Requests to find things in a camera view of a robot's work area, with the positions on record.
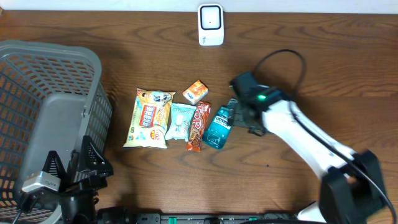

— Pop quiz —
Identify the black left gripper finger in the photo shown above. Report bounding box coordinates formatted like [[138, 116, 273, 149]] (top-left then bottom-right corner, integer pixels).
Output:
[[42, 151, 67, 190], [74, 135, 114, 182]]

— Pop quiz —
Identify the red chocolate bar wrapper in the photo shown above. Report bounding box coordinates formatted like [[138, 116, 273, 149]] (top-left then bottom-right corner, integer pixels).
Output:
[[186, 101, 211, 152]]

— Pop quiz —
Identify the small orange box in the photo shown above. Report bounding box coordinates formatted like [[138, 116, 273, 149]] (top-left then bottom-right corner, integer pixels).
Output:
[[183, 80, 209, 105]]

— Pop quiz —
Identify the yellow snack bag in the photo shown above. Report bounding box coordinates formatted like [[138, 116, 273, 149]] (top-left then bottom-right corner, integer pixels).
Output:
[[123, 88, 175, 149]]

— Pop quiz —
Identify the teal snack packet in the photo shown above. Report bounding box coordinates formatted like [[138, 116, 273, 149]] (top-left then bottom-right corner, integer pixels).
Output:
[[165, 103, 196, 142]]

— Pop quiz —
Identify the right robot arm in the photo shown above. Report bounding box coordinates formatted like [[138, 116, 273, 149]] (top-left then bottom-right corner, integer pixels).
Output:
[[233, 85, 397, 223]]

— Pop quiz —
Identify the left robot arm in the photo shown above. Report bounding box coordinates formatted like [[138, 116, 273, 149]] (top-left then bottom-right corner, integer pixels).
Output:
[[18, 135, 132, 223]]

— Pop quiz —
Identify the white barcode scanner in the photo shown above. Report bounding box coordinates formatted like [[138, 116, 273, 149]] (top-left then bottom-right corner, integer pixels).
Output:
[[197, 3, 224, 46]]

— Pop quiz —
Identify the grey plastic basket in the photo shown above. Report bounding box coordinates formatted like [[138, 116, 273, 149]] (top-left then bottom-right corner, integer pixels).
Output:
[[1, 40, 112, 223]]

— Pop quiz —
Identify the black right camera cable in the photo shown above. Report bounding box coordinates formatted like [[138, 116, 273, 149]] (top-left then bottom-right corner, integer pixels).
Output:
[[251, 49, 398, 224]]

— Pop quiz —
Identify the black camera cable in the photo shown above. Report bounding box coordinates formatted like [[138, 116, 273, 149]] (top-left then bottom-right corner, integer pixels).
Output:
[[251, 49, 398, 224], [11, 192, 35, 224]]

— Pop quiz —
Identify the black left camera cable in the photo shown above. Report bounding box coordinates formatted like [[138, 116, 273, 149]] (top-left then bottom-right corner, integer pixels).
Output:
[[11, 192, 35, 224]]

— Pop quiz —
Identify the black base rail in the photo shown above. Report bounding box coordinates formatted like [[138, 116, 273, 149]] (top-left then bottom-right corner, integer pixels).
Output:
[[132, 213, 297, 224]]

